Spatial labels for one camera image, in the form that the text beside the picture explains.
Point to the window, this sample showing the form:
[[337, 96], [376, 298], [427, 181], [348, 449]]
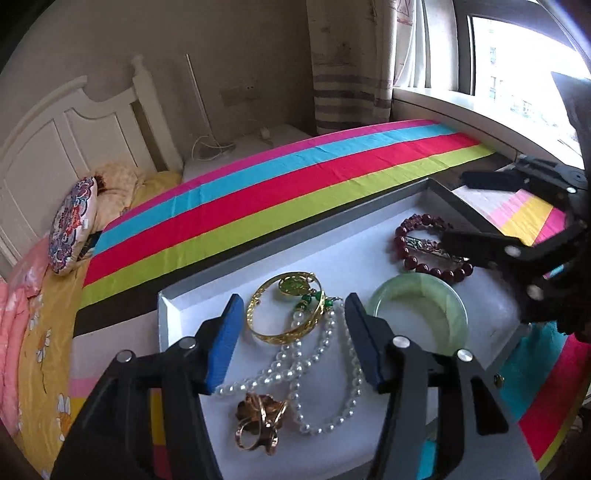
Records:
[[517, 60]]

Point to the dark grey panel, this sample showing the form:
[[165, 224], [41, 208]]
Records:
[[575, 106]]

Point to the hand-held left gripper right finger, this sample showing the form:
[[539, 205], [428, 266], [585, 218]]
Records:
[[364, 341]]

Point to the white sheer curtain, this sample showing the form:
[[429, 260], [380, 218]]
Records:
[[425, 46]]

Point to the white wooden headboard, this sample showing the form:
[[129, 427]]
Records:
[[69, 138]]

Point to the pink floral quilt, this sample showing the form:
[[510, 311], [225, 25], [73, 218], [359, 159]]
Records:
[[18, 323]]

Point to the white charger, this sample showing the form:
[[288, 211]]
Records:
[[265, 133]]

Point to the embroidered round pillow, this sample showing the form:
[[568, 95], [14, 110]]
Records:
[[71, 226]]

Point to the rainbow striped cloth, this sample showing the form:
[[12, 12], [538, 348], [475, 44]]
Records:
[[323, 161]]

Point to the gold bangle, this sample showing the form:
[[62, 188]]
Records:
[[281, 339]]

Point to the wall socket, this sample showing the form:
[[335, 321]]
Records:
[[240, 93]]

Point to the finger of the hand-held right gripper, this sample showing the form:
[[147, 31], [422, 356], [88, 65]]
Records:
[[475, 247], [489, 180]]

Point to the flower stick brooch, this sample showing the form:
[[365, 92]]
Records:
[[427, 245]]

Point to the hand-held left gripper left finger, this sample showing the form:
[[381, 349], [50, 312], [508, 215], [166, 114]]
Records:
[[226, 341]]

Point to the small gold earring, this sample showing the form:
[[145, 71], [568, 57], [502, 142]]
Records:
[[497, 381]]

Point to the peach blanket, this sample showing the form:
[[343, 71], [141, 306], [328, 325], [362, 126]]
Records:
[[124, 180]]

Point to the white nightstand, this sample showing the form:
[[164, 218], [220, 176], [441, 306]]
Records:
[[249, 147]]

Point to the pale green jade bangle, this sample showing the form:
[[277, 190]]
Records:
[[459, 318]]

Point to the yellow floral bedsheet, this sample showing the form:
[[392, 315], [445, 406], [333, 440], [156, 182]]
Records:
[[46, 369]]

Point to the gold framed green pendant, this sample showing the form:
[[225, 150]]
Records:
[[295, 284]]

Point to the white shallow tray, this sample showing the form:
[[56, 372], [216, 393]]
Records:
[[323, 244]]

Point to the printed striped curtain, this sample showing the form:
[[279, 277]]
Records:
[[346, 69]]

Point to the white window sill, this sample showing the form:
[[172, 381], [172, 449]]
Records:
[[461, 110]]

